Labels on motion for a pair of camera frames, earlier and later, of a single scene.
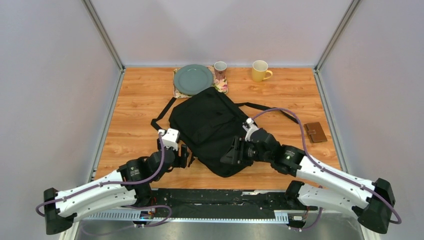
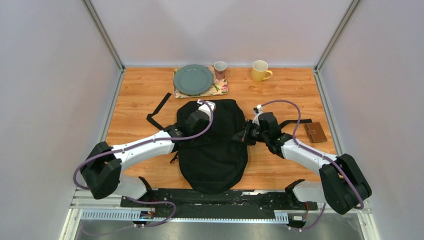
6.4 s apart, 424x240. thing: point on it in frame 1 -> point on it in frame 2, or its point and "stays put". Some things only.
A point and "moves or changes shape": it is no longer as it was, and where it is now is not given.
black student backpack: [207, 124] moves or changes shape
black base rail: [166, 201] stays put
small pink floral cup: [220, 67] stays put
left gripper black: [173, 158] -> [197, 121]
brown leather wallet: [315, 132] stays put
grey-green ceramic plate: [191, 79] stays put
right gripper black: [232, 156] -> [243, 136]
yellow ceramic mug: [259, 70] stays put
